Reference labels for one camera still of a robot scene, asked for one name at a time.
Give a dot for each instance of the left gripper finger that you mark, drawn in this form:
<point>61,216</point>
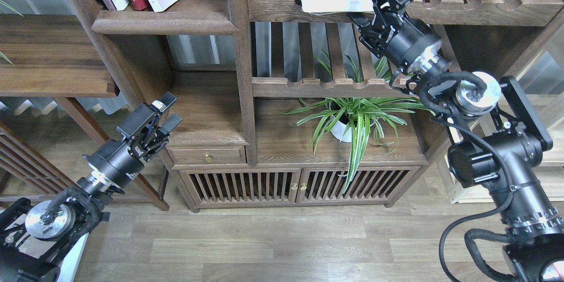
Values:
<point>170,124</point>
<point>146,116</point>

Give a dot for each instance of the left slatted cabinet door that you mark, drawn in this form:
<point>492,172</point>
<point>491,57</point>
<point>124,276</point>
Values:
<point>252,187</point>

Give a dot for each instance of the right slatted cabinet door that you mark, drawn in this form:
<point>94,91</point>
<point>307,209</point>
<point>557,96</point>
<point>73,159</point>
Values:
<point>370,185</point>

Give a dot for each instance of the slatted cabinet door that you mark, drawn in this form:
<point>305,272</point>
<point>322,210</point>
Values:
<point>252,187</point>
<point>370,185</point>

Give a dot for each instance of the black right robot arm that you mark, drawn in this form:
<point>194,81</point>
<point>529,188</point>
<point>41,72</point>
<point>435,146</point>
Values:
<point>503,139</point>

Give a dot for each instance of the white plant pot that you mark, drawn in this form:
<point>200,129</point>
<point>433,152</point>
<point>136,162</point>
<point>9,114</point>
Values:
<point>339,128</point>

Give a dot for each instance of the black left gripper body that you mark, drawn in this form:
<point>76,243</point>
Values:
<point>116,163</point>

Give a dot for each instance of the white table leg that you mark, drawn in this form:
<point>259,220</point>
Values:
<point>69,266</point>

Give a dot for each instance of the small wooden drawer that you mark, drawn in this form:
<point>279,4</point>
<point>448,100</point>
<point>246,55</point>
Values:
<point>207,155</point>

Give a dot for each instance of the dark wooden bookshelf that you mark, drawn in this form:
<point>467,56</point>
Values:
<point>225,105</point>

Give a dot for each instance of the green spider plant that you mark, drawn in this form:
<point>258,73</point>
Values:
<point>371,111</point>

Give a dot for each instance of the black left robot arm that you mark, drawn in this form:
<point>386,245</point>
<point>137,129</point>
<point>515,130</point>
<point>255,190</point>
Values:
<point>37,237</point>

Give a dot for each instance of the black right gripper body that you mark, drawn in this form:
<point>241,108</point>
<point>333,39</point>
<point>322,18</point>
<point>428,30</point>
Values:
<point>408,43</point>

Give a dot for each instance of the light wooden rack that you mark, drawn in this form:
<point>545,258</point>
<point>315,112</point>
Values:
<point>550,170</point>

